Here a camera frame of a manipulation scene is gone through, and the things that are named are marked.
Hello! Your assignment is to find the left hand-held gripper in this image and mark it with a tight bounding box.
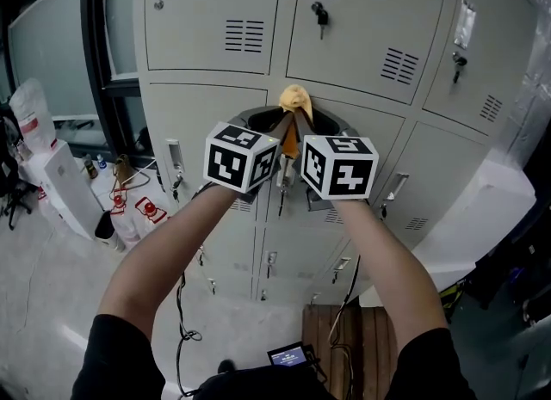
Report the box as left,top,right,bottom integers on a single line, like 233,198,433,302
203,106,294,195

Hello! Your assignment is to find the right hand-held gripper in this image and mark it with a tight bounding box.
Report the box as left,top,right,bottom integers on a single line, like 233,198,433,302
295,107,380,212

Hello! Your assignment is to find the yellow wiping cloth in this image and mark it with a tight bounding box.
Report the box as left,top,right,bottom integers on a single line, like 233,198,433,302
278,83,313,161

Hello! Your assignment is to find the grey metal locker door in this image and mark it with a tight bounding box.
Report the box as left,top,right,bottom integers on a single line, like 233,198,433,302
257,87,406,240

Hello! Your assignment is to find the grey metal locker cabinet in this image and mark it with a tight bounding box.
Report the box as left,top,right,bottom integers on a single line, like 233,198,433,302
132,0,540,307

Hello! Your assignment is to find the person's right forearm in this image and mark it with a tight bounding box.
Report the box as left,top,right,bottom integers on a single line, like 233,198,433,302
333,198,451,350

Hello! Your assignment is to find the person's left forearm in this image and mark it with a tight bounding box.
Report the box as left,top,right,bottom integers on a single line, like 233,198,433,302
97,182,243,350

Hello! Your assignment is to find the brown paper bag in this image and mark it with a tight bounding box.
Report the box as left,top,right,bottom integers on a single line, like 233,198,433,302
112,153,134,188

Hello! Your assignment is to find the low white table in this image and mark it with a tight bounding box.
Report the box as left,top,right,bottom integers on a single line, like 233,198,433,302
19,155,160,218

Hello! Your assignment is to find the white foam block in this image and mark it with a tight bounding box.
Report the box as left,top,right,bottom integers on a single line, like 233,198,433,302
357,260,477,308
411,157,537,268

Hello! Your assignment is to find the black framed glass partition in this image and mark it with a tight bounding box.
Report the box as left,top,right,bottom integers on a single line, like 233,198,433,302
0,0,150,163

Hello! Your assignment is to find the white waste bin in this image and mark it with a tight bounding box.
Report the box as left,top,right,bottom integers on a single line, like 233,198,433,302
93,210,126,253

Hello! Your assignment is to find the white water dispenser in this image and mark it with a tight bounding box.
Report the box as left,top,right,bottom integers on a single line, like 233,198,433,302
25,138,107,243

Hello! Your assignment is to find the black and yellow bag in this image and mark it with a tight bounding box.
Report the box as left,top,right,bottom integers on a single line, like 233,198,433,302
438,280,468,324

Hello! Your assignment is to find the wooden slat platform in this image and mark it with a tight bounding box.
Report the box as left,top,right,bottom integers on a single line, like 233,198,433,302
300,303,399,400

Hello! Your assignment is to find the small black monitor screen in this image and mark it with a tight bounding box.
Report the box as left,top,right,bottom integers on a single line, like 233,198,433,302
266,341,318,367

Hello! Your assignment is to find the black office chair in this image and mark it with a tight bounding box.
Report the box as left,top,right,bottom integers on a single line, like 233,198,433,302
0,105,35,231

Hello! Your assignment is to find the person's black clothing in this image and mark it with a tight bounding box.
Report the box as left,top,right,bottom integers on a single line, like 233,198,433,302
71,314,479,400

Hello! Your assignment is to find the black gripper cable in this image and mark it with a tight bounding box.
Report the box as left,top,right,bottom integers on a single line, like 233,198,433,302
174,268,203,397
327,255,362,400

